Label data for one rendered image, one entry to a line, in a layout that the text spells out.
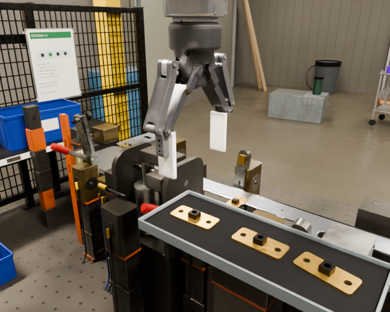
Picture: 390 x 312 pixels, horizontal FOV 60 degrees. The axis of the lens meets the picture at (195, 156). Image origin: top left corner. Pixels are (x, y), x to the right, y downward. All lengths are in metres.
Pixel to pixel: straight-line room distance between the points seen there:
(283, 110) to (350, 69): 3.22
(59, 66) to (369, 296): 1.49
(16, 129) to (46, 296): 0.61
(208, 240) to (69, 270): 0.80
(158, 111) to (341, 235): 0.42
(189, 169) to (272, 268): 0.34
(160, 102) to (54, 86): 1.25
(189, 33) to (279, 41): 8.38
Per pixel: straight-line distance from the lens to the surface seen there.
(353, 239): 0.69
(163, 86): 0.45
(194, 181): 0.79
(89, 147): 1.11
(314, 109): 5.61
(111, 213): 0.79
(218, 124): 0.58
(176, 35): 0.48
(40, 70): 1.64
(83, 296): 1.17
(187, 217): 0.59
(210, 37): 0.48
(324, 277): 0.51
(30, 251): 1.42
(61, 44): 1.69
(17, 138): 1.42
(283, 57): 8.83
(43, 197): 1.45
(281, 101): 5.70
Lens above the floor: 1.48
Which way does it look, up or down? 22 degrees down
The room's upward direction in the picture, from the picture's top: straight up
